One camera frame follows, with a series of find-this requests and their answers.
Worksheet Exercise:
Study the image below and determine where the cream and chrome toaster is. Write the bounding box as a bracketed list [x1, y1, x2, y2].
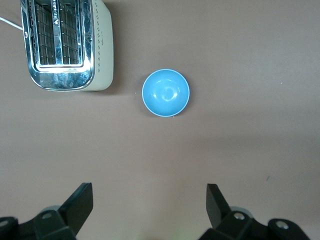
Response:
[20, 0, 115, 92]

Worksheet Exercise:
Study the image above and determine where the blue bowl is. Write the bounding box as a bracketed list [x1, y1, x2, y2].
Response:
[141, 68, 191, 118]

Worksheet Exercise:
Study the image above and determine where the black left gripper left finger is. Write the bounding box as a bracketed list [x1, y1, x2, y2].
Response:
[0, 182, 94, 240]

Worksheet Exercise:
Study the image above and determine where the brown table cover sheet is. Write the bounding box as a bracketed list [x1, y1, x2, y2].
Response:
[0, 0, 320, 240]

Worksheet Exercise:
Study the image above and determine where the white toaster power cable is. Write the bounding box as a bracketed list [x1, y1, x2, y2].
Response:
[0, 16, 24, 31]

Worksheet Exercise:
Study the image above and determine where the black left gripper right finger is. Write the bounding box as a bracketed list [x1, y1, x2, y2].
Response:
[198, 183, 311, 240]

